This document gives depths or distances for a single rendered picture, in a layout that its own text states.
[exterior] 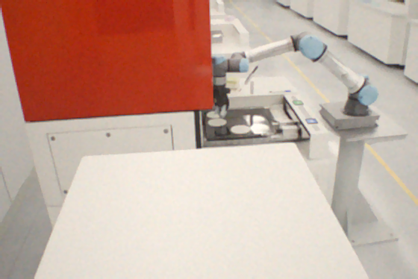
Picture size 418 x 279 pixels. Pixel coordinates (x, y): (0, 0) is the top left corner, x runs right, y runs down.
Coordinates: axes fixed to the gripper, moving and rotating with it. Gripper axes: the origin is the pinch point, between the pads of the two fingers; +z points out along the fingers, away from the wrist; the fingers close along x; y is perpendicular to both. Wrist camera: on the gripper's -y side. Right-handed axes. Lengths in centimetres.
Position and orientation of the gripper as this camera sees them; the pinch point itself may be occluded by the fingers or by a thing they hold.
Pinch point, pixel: (222, 116)
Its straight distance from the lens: 224.8
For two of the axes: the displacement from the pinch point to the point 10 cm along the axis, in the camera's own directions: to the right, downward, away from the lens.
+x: 8.9, 1.7, -4.3
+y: -4.6, 4.0, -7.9
